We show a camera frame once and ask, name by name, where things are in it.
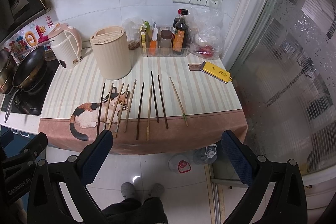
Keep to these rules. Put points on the yellow phone case device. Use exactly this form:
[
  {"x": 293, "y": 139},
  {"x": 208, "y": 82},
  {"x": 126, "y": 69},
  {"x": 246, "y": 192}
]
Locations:
[{"x": 216, "y": 72}]

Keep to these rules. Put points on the black induction cooktop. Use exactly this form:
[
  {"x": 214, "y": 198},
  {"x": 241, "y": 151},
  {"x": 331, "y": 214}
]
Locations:
[{"x": 31, "y": 99}]

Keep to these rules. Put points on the striped cat table mat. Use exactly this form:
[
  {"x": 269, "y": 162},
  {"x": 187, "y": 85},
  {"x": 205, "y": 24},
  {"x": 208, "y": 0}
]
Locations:
[{"x": 211, "y": 106}]

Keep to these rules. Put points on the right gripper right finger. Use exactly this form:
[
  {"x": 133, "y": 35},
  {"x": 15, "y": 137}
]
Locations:
[{"x": 241, "y": 157}]

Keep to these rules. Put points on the black frying pan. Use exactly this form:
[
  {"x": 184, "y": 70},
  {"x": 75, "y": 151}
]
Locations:
[{"x": 25, "y": 74}]

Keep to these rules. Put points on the plastic water jug red label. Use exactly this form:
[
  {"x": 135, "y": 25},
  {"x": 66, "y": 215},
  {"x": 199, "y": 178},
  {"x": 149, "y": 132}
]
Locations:
[{"x": 179, "y": 164}]

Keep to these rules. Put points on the clear plastic bag right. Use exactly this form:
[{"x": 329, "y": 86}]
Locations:
[{"x": 206, "y": 32}]

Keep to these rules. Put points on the yellow seasoning box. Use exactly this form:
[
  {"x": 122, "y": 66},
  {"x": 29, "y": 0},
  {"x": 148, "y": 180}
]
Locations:
[{"x": 143, "y": 39}]

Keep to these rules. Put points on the steel pot with lid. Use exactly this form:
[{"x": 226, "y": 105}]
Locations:
[{"x": 8, "y": 69}]

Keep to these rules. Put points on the clear plastic bag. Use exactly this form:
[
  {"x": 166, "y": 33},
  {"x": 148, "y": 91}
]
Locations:
[
  {"x": 206, "y": 32},
  {"x": 132, "y": 29}
]

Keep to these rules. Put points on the clear plastic bag left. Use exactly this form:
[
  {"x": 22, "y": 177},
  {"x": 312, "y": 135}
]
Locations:
[{"x": 132, "y": 29}]

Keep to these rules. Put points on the dark soy sauce bottle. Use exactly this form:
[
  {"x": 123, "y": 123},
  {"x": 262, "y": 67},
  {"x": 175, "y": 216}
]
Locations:
[{"x": 180, "y": 33}]

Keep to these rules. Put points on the pink white electric kettle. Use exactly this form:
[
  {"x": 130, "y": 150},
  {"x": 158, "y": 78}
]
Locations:
[{"x": 66, "y": 45}]

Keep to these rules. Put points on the brown lid spice jar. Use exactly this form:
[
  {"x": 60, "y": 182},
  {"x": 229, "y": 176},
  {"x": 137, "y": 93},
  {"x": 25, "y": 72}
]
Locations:
[{"x": 165, "y": 39}]

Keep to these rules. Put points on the left grey slipper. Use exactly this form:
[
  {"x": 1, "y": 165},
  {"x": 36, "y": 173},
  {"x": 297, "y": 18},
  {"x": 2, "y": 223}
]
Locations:
[{"x": 128, "y": 191}]

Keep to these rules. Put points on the clear plastic water jug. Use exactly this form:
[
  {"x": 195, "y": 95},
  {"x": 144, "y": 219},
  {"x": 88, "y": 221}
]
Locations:
[{"x": 205, "y": 155}]

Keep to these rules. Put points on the brown small card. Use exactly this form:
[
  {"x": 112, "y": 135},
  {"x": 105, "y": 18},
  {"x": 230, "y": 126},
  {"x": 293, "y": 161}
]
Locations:
[{"x": 194, "y": 67}]

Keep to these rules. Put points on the green banded bamboo chopstick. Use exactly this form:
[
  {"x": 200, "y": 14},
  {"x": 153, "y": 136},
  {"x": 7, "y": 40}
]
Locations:
[{"x": 179, "y": 102}]

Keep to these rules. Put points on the white wall socket right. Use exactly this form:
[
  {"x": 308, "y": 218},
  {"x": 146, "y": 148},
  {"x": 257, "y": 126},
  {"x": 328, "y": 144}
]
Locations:
[{"x": 214, "y": 3}]

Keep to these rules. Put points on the dark brown chopstick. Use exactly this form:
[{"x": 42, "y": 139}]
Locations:
[
  {"x": 139, "y": 111},
  {"x": 162, "y": 102}
]

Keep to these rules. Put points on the colourful wall sticker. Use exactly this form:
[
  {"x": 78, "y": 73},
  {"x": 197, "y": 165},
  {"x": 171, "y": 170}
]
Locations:
[{"x": 32, "y": 35}]

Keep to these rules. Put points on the beige utensil holder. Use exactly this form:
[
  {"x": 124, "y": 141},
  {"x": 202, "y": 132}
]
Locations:
[{"x": 111, "y": 52}]

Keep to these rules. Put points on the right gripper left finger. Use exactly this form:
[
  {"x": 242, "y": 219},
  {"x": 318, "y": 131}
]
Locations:
[{"x": 93, "y": 156}]

